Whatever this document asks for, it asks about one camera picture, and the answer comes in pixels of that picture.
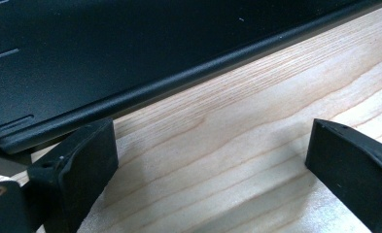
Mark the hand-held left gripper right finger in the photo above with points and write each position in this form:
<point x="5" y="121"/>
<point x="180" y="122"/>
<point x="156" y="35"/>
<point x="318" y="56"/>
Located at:
<point x="357" y="168"/>

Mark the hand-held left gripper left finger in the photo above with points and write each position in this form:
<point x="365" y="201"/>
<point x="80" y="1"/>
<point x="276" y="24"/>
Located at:
<point x="78" y="174"/>

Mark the black metal two-tier rack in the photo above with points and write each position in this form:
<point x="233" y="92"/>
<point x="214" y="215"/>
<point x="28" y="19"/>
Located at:
<point x="81" y="48"/>

